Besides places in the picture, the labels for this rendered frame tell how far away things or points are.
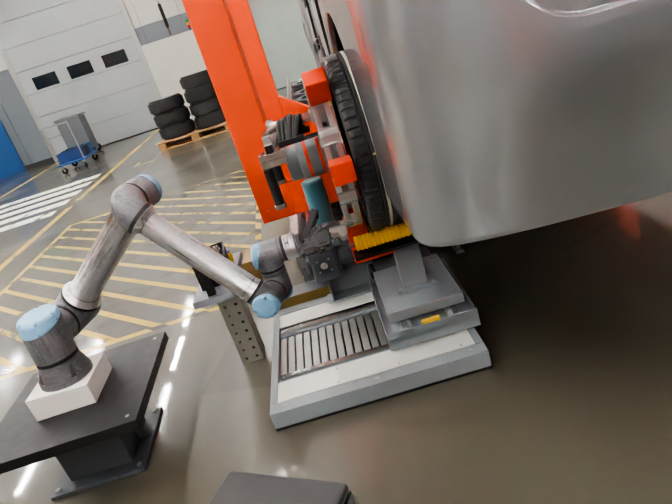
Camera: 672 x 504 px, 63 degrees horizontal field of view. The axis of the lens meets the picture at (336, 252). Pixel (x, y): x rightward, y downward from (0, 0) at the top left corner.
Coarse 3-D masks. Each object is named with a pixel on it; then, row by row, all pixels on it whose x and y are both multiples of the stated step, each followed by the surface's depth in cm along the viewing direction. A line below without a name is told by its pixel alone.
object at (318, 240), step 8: (312, 232) 190; (320, 232) 190; (328, 232) 195; (296, 240) 190; (304, 240) 192; (312, 240) 192; (320, 240) 189; (328, 240) 188; (304, 248) 190; (312, 248) 192; (320, 248) 189; (328, 248) 191; (304, 256) 192
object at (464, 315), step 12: (444, 264) 249; (372, 288) 250; (468, 300) 217; (384, 312) 228; (432, 312) 218; (444, 312) 215; (456, 312) 208; (468, 312) 207; (384, 324) 220; (396, 324) 215; (408, 324) 211; (420, 324) 212; (432, 324) 208; (444, 324) 208; (456, 324) 209; (468, 324) 209; (480, 324) 210; (396, 336) 209; (408, 336) 209; (420, 336) 210; (432, 336) 210; (396, 348) 211
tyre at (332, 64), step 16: (336, 64) 182; (336, 80) 176; (352, 80) 175; (336, 96) 175; (352, 96) 174; (352, 112) 172; (352, 128) 172; (368, 128) 172; (352, 144) 173; (368, 144) 173; (368, 160) 174; (368, 176) 176; (368, 192) 180; (384, 192) 181; (368, 208) 186; (384, 208) 187; (384, 224) 197
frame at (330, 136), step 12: (312, 108) 181; (324, 108) 184; (324, 132) 177; (336, 132) 176; (324, 144) 177; (336, 144) 177; (336, 192) 184; (348, 192) 184; (348, 204) 221; (348, 216) 196; (360, 216) 199
